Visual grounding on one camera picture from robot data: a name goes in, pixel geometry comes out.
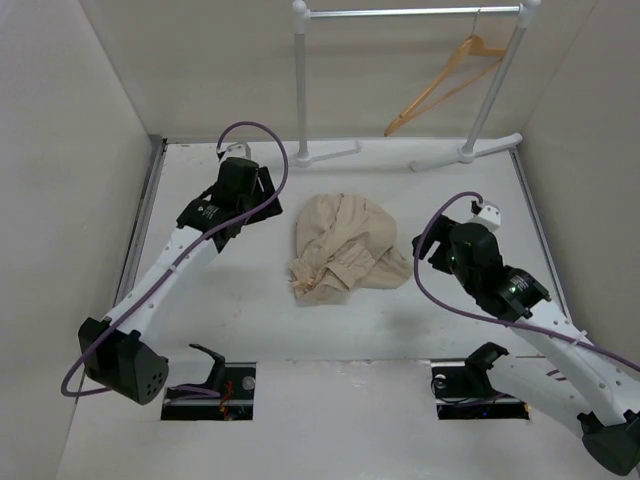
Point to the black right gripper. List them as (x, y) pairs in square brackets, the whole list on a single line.
[(439, 230)]

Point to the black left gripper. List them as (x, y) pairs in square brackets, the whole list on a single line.
[(262, 187)]

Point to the beige trousers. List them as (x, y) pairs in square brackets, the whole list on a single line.
[(345, 242)]

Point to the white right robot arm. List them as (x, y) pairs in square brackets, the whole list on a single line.
[(585, 388)]

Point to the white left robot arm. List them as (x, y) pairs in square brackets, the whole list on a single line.
[(117, 351)]

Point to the wooden clothes hanger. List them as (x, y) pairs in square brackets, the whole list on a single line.
[(470, 61)]

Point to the white clothes rack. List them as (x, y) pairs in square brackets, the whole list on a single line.
[(372, 68)]

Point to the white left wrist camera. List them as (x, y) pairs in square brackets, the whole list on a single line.
[(239, 150)]

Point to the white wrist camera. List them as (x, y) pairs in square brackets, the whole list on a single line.
[(239, 150), (486, 214)]

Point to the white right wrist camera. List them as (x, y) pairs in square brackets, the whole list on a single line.
[(486, 214)]

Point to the aluminium frame rail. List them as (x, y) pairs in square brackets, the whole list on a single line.
[(142, 217)]

